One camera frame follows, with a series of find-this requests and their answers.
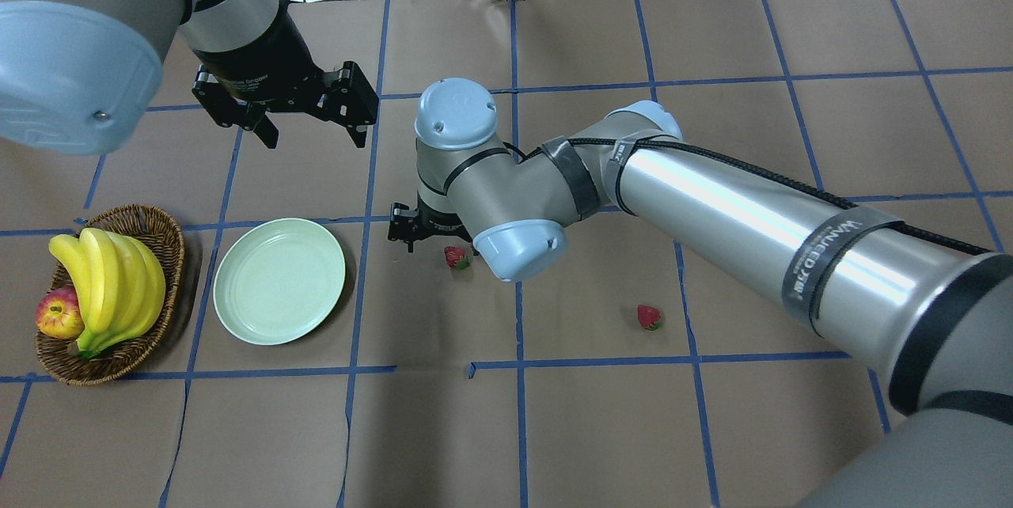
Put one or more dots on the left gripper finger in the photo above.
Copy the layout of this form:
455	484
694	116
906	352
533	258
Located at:
358	131
262	127

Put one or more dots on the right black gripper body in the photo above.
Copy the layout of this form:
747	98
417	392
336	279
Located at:
434	225

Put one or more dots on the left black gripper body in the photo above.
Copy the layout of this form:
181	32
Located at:
252	58

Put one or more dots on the strawberry with green leaves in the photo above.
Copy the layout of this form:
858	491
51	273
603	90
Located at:
456	257

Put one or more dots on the red strawberry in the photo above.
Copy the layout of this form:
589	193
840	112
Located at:
649	318

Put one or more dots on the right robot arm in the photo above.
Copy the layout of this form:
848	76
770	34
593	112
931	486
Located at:
932	315

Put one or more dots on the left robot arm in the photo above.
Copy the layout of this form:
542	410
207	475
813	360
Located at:
77	75

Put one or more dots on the light green plate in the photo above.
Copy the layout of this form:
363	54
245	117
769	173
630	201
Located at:
279	281

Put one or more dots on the wicker basket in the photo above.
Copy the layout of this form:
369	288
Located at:
159	231

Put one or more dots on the yellow banana bunch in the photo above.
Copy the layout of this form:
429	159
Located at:
120	284

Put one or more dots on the red apple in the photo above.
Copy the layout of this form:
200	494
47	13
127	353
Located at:
58	314

